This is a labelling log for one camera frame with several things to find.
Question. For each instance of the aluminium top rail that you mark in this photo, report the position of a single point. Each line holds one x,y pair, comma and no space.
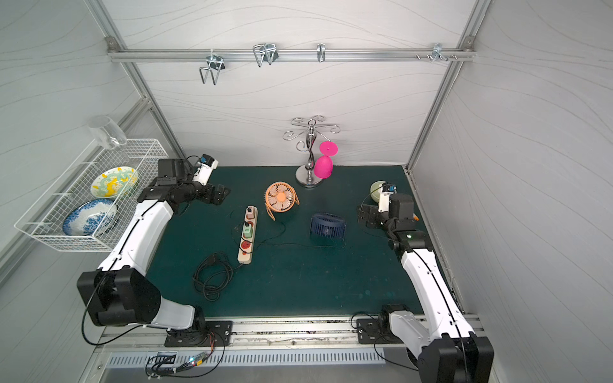
285,55

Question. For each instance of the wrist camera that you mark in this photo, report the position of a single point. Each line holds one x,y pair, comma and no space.
384,203
204,168

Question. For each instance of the yellow green patterned plate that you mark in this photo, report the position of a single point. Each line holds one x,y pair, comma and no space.
114,183

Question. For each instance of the beige power strip red sockets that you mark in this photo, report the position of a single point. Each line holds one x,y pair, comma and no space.
247,246

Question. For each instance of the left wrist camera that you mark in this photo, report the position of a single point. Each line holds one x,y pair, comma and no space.
204,168

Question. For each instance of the chrome cup holder stand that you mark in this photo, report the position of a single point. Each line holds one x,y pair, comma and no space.
308,130

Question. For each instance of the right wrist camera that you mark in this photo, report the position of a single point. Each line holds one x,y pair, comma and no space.
384,203

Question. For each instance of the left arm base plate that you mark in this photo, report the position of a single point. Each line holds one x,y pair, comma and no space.
220,332

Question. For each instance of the pink plastic goblet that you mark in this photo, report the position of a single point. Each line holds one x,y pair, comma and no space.
324,165

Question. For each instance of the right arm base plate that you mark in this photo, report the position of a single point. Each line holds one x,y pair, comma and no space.
370,333

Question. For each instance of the green usb power adapter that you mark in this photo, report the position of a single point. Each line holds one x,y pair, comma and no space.
247,231

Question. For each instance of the metal hook far left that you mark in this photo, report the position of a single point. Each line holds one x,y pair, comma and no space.
212,68

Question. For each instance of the green ceramic bowl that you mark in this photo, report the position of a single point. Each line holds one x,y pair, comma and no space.
377,189

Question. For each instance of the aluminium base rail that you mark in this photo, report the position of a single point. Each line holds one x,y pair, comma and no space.
323,332

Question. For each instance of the clear glass cup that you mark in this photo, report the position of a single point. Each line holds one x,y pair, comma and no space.
107,132

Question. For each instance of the blue white patterned plate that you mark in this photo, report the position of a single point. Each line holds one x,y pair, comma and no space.
95,216

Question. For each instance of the orange desk fan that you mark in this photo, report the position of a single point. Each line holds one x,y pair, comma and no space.
280,197

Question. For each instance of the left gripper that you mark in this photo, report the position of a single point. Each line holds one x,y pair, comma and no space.
213,193

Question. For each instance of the navy blue desk fan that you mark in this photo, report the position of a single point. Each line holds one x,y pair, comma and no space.
328,226

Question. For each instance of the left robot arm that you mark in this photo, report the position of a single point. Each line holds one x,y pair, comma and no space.
118,293

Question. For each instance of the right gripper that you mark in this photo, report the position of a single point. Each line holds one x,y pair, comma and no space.
369,215

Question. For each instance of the white wire basket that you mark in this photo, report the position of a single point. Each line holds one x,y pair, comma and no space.
43,220

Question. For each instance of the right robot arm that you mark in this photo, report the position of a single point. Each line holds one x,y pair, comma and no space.
446,346

